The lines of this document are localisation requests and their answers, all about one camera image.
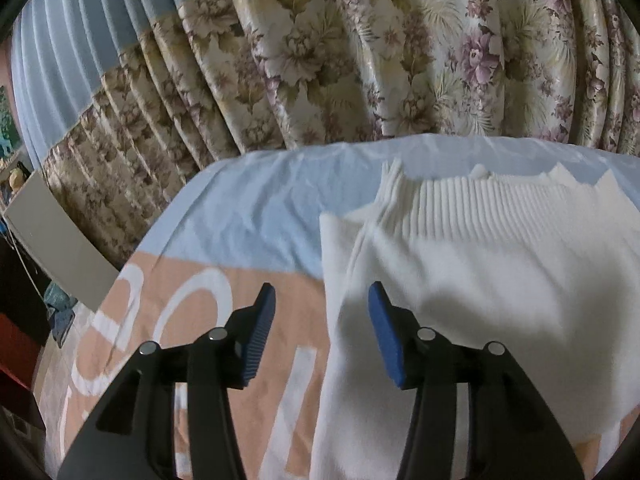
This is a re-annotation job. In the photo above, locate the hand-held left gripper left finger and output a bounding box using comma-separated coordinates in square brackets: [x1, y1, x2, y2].
[57, 282, 277, 480]

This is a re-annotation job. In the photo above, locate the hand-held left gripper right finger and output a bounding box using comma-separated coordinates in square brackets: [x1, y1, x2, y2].
[368, 282, 586, 480]

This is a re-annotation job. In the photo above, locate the white knit sweater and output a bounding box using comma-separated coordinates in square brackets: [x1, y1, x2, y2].
[310, 157, 640, 480]

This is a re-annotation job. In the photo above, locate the orange and blue printed blanket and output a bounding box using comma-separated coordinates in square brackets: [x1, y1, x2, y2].
[37, 135, 640, 480]

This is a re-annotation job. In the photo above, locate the blue cloth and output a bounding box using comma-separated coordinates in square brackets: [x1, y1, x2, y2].
[44, 282, 78, 348]

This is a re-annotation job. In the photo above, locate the white board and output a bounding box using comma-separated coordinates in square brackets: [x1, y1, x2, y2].
[2, 170, 121, 311]

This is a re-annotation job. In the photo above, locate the dark cabinet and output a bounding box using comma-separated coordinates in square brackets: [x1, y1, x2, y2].
[0, 230, 53, 343]

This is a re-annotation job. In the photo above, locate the blue and floral curtain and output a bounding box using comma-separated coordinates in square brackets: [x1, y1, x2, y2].
[10, 0, 640, 271]

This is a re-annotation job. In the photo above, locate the yellow toy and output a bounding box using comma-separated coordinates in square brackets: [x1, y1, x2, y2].
[0, 165, 28, 206]

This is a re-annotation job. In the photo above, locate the green wall poster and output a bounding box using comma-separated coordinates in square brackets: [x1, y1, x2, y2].
[0, 85, 23, 158]

